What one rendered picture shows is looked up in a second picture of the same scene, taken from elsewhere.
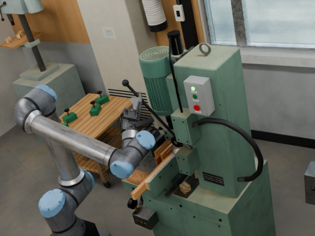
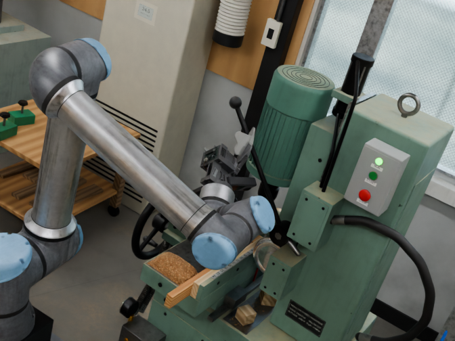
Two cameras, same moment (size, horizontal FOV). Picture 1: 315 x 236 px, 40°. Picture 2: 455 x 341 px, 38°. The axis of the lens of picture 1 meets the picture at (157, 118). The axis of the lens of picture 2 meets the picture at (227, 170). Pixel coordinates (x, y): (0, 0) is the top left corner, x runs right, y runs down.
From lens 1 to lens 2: 71 cm
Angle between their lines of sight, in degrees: 15
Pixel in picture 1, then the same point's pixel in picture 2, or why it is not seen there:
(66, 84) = (24, 60)
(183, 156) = (284, 264)
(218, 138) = (360, 257)
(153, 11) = (234, 12)
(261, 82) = not seen: hidden behind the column
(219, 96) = (407, 191)
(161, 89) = (290, 139)
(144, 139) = (263, 213)
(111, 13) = not seen: outside the picture
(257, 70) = not seen: hidden behind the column
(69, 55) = (42, 17)
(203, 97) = (390, 182)
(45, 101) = (93, 72)
